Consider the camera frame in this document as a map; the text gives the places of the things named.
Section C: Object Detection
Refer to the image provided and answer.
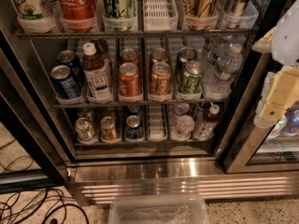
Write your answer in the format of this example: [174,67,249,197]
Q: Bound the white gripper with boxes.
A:
[251,0,299,123]

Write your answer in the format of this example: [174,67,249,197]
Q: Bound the front water bottle middle shelf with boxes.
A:
[208,43,243,98]

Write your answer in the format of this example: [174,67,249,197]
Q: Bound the water bottle shelf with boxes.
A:
[208,43,243,98]
[201,35,232,81]

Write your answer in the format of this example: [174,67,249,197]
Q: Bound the rear water bottle middle shelf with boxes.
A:
[201,35,232,81]

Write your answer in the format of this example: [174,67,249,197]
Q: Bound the dark tall can top shelf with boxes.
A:
[217,0,258,30]

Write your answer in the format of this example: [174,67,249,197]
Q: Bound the fridge glass door right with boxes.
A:
[224,0,299,174]

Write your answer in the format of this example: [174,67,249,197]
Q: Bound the tea bottle bottom shelf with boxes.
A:
[193,105,220,141]

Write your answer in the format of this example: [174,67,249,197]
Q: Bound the orange tall can top shelf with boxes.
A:
[181,0,217,30]

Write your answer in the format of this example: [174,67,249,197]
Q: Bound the clear bottle bottom shelf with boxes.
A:
[171,115,194,141]

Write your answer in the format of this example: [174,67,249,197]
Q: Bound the front orange can middle shelf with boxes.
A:
[149,63,171,96]

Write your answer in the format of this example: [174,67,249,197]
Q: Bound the rear orange can middle shelf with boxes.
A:
[149,48,169,66]

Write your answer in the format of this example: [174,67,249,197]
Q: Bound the empty white top shelf tray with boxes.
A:
[143,0,178,32]

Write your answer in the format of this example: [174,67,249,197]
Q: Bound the empty white shelf tray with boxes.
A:
[149,105,167,142]
[143,0,178,32]

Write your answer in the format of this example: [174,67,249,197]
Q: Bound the empty white bottom shelf tray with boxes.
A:
[149,105,167,142]

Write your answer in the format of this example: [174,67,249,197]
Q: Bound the front red cola can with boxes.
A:
[118,63,141,97]

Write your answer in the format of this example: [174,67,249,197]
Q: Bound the red cola can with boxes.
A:
[118,63,141,97]
[120,48,139,65]

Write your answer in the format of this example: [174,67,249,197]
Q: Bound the rear red cola can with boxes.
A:
[120,48,139,65]

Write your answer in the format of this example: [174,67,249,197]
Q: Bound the blue can bottom shelf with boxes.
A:
[125,115,143,140]

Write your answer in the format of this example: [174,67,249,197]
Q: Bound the green tall can top shelf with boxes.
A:
[104,0,136,31]

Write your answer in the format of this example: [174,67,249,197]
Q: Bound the orange can bottom shelf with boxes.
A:
[100,117,119,142]

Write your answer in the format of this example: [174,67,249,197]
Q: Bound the white green can bottom shelf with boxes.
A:
[75,118,96,141]

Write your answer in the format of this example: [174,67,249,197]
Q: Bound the rear blue can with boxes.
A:
[57,49,84,88]

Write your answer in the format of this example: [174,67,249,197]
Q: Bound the red coca-cola can top shelf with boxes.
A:
[59,0,97,32]

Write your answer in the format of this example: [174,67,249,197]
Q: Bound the front blue can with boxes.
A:
[50,64,80,99]

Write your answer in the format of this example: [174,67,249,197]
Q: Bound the fridge bottom vent grille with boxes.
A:
[79,176,299,204]

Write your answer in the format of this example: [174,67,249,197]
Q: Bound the white green 7up can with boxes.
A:
[13,0,53,21]

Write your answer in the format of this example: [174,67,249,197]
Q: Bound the rear iced tea bottle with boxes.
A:
[91,38,112,75]

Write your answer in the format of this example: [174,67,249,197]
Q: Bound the iced tea bottle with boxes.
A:
[82,43,111,98]
[91,38,112,75]

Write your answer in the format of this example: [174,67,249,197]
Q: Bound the front iced tea bottle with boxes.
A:
[82,43,111,98]

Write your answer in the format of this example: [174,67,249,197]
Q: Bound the clear plastic bin on floor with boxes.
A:
[108,194,210,224]

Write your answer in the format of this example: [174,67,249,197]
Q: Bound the black cables on floor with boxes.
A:
[0,138,90,224]

